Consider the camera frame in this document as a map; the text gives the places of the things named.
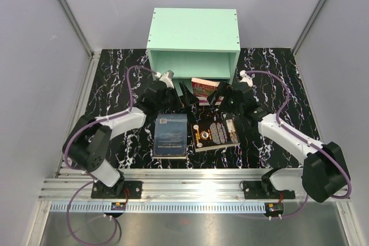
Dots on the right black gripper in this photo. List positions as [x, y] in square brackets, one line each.
[223, 90]

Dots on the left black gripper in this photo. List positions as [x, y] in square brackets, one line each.
[180, 101]

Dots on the red 13-Storey Treehouse book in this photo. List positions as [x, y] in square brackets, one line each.
[202, 87]

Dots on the black paperback book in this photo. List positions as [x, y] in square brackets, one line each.
[214, 135]

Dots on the purple 117-Storey Treehouse book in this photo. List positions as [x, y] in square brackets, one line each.
[203, 101]

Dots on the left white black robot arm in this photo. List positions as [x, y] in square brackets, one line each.
[89, 141]

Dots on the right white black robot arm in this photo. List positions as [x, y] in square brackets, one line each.
[324, 173]

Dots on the dark blue hardcover book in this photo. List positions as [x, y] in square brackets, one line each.
[170, 136]

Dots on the mint green shelf cabinet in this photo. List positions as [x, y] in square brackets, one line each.
[194, 43]

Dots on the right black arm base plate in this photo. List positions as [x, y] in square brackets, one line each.
[258, 190]

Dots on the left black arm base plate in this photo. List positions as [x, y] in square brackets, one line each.
[130, 189]

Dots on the white slotted cable duct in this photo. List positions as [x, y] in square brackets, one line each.
[160, 207]

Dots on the aluminium rail frame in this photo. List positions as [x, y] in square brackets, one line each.
[161, 185]

